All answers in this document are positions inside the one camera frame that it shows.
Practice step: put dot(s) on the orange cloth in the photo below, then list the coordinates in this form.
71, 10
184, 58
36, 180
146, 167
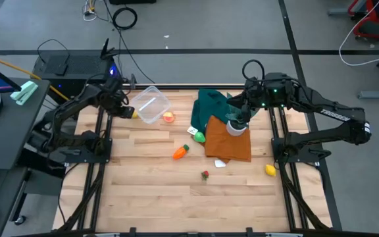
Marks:
225, 145

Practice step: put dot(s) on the yellow pole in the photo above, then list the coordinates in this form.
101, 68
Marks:
12, 66

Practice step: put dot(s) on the black computer tower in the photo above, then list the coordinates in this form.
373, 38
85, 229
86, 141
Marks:
74, 66

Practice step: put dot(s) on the black rear frame rail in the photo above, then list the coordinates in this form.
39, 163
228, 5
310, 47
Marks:
183, 85

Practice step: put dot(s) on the red toy strawberry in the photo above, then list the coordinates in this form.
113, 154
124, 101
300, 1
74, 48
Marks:
204, 175

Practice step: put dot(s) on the red stool with black seat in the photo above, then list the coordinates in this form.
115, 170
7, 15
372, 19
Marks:
370, 29

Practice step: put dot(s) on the yellow toy lemon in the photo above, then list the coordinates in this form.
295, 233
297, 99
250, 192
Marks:
135, 114
270, 170

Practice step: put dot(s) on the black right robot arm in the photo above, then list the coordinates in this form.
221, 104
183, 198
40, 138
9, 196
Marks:
334, 115

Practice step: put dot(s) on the black side desk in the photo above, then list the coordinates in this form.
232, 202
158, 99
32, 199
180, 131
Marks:
8, 131

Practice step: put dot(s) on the grey table clamp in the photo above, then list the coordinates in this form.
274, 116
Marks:
133, 81

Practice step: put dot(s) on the clear plastic tupperware container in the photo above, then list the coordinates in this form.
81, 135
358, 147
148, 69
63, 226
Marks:
150, 105

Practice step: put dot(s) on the green toy pear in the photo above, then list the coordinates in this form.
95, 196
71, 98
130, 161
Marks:
199, 137

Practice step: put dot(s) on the pink orange toy peach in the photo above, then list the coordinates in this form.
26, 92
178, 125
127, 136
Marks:
168, 117

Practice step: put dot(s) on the orange toy carrot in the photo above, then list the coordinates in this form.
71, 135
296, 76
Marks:
179, 153

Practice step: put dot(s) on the white printed card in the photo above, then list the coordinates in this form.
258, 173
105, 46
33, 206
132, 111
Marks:
192, 130

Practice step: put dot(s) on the black right frame rails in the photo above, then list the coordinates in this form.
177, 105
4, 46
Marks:
286, 197

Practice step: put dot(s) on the mint green stapler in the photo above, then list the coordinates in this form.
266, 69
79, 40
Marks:
25, 92

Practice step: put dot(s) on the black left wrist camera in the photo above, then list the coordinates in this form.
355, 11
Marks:
112, 85

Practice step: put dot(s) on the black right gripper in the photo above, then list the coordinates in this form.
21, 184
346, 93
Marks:
255, 93

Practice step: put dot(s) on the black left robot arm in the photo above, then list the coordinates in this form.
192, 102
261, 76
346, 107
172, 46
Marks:
77, 98

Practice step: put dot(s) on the black frame rails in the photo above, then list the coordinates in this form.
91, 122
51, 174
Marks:
95, 210
286, 197

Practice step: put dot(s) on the dark green cloth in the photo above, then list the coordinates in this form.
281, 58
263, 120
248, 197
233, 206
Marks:
209, 105

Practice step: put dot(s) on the blank white tag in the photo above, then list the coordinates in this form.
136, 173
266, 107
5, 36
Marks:
220, 163

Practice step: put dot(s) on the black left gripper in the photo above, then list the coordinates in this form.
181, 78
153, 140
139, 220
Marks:
116, 103

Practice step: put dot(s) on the black left frame rails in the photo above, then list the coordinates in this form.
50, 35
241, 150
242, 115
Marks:
95, 210

